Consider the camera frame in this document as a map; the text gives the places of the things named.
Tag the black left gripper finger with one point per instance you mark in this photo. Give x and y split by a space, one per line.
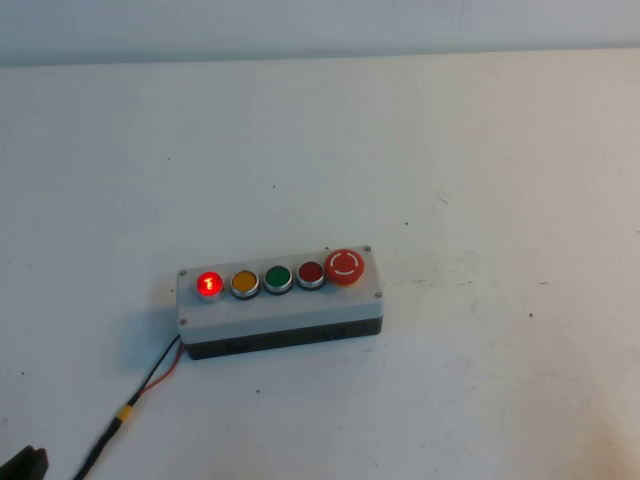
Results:
39 465
24 466

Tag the small red push button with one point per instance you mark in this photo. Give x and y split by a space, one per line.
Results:
310 273

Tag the yellow push button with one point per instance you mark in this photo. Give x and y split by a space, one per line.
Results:
244 283

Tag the green push button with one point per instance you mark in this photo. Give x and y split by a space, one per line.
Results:
278 278

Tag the grey and black button box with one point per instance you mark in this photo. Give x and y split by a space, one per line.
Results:
300 310

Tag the red mushroom emergency stop button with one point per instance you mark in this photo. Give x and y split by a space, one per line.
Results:
344 265

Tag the red indicator lamp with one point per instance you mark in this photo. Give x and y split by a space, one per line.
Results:
210 285

